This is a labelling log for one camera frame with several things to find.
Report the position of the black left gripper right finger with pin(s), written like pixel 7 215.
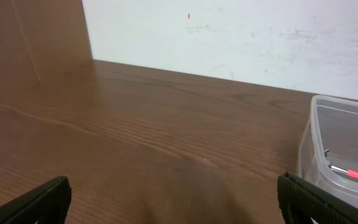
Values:
pixel 302 202

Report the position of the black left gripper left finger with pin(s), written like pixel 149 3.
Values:
pixel 47 203

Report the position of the clear plastic container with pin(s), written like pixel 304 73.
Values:
pixel 333 125

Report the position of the small black orange hammer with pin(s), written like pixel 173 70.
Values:
pixel 340 165

